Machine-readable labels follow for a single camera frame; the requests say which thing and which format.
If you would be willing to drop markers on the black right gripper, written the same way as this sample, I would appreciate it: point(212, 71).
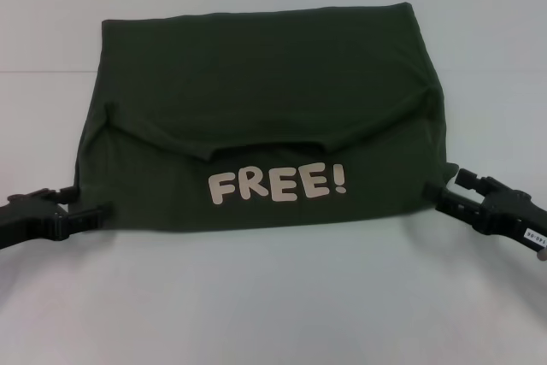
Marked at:
point(517, 215)

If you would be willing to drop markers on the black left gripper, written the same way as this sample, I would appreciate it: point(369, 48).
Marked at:
point(25, 219)

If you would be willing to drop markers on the dark green t-shirt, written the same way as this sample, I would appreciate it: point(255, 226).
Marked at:
point(256, 104)

